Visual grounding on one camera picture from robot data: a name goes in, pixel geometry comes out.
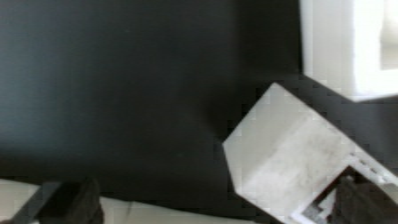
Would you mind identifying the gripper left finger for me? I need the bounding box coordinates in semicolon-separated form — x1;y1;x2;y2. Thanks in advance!
10;178;104;224

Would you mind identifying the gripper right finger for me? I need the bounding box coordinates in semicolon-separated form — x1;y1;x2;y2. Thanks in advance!
330;168;398;224

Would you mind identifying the white square tabletop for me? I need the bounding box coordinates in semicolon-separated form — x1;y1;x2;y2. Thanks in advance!
298;0;398;102

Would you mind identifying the white front fence rail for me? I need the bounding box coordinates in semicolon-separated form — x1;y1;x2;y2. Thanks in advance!
0;179;255;224

